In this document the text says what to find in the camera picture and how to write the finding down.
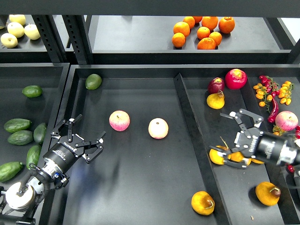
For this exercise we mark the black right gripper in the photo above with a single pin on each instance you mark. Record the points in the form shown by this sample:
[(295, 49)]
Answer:
[(251, 142)]

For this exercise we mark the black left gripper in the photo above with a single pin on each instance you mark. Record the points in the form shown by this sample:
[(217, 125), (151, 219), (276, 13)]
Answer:
[(63, 153)]

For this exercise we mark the green avocado tray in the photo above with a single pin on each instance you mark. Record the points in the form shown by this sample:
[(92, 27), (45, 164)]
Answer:
[(33, 156)]

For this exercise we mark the yellow pear tray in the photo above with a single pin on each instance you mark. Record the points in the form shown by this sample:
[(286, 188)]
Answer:
[(202, 203)]

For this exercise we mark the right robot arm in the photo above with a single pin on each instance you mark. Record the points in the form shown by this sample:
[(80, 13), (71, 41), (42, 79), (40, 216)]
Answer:
[(252, 143)]

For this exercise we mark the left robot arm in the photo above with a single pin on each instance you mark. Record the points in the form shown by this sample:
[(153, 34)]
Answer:
[(26, 195)]

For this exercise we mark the yellow pear right row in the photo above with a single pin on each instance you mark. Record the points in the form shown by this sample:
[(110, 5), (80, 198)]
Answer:
[(256, 161)]

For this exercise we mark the yellow pear row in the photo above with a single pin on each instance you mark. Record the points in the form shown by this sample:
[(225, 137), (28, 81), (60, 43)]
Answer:
[(217, 157), (256, 161), (239, 157)]

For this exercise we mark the yellow pear middle row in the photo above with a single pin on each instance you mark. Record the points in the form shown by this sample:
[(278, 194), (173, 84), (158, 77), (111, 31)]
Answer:
[(239, 157)]

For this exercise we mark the yellow pear left row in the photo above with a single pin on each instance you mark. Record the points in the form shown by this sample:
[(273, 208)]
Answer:
[(217, 157)]

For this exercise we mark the yellow pear near onion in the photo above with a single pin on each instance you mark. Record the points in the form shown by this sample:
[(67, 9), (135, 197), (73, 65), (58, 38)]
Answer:
[(216, 100)]

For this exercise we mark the yellow pear lower right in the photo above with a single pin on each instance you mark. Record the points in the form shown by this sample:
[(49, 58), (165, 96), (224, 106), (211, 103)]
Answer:
[(267, 193)]

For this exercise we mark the round avocado left tray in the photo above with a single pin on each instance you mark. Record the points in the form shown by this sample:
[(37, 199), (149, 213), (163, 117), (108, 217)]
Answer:
[(32, 91)]

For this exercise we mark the lower cherry tomato bunch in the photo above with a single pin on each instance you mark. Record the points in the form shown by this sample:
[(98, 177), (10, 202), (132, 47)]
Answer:
[(295, 131)]

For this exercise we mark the cherry tomato bunch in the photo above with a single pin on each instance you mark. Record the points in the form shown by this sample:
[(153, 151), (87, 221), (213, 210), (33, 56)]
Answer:
[(268, 89), (295, 131)]

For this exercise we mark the red chili pepper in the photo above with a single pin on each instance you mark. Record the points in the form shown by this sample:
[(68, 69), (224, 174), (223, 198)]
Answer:
[(274, 111)]

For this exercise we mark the pink apple right tray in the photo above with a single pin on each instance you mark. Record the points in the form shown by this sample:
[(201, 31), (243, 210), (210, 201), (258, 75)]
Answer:
[(286, 120)]

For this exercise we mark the upper cherry tomato bunch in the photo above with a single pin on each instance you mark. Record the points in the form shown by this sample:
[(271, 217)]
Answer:
[(268, 89)]

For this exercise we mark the pink red apple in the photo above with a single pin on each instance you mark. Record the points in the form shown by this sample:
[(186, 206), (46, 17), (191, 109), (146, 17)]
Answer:
[(119, 120)]

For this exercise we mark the black left tray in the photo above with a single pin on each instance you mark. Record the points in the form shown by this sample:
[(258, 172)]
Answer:
[(13, 104)]

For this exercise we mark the black tray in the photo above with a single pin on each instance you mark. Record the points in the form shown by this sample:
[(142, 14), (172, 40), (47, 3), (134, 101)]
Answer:
[(139, 180), (13, 104)]

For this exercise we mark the big red apple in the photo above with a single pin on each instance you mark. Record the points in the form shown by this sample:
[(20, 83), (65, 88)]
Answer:
[(235, 79)]

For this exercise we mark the purple red onion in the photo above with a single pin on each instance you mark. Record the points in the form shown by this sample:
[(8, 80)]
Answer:
[(215, 85)]

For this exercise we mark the black tray divider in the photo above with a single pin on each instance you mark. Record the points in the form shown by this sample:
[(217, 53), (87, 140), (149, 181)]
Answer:
[(208, 175)]

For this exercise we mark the pale pink apple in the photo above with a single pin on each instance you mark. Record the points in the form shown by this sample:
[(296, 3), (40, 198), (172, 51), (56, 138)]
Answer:
[(158, 128)]

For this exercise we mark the black centre tray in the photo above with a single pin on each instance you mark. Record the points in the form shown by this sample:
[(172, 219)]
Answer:
[(139, 180)]

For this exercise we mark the orange centre right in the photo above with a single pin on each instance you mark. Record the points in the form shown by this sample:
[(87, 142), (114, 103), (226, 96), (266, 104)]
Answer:
[(217, 37)]

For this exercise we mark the orange right with stem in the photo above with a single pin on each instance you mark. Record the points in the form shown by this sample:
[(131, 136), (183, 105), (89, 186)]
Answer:
[(226, 25)]

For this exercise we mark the yellow apple shelf right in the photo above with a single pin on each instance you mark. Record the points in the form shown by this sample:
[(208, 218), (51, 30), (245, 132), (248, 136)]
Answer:
[(31, 31)]

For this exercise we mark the yellow apple shelf front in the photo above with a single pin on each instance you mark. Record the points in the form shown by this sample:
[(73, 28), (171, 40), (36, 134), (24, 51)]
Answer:
[(8, 40)]

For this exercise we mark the orange front left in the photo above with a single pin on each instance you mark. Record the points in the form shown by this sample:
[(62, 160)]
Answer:
[(178, 40)]

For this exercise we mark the orange back centre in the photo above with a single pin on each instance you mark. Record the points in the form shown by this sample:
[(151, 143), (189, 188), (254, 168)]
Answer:
[(210, 22)]

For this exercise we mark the black shelf post centre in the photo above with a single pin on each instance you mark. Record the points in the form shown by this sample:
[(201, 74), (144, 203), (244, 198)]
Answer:
[(79, 38)]

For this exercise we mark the black shelf post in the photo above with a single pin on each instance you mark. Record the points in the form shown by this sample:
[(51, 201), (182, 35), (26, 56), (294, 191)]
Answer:
[(50, 36), (79, 38)]

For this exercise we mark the black shelf post left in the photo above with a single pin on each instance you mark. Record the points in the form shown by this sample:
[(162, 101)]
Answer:
[(50, 36)]

